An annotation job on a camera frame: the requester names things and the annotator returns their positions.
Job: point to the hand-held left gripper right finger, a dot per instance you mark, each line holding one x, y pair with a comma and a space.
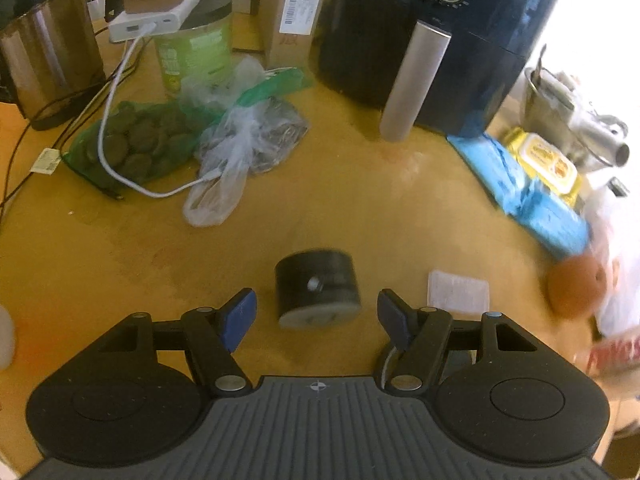
395, 317

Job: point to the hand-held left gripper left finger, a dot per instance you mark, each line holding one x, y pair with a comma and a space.
240, 317

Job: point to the clear plastic case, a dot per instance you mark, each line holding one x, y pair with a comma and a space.
457, 292

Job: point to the black cylinder wheel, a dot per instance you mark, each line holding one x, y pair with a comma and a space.
300, 275

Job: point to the clear plastic bag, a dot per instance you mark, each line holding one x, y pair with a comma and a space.
225, 190
620, 240

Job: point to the blue plastic packet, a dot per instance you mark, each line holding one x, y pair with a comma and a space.
485, 165
555, 225

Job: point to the orange brown fruit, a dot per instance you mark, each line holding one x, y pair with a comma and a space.
572, 285

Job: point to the green net bag of discs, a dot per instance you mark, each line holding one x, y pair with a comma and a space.
145, 140

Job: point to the yellow wet wipes pack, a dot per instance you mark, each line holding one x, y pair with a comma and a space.
545, 162

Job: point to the red printed plastic bag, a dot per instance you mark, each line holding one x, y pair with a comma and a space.
615, 352

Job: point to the frosted plastic bottle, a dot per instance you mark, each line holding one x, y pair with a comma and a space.
6, 337

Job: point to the green plastic bag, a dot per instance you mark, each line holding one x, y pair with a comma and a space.
277, 85

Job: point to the small paper label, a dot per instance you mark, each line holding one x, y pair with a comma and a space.
46, 161

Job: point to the green labelled canister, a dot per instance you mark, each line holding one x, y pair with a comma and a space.
192, 55

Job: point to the metal cup with utensils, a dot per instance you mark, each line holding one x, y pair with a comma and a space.
575, 120

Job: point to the black air fryer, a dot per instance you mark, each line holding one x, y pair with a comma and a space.
375, 35

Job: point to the white power bank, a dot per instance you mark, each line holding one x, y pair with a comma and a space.
150, 25

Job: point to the tall brown carton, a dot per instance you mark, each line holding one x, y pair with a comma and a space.
300, 10

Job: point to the steel electric kettle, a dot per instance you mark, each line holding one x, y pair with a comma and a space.
45, 60

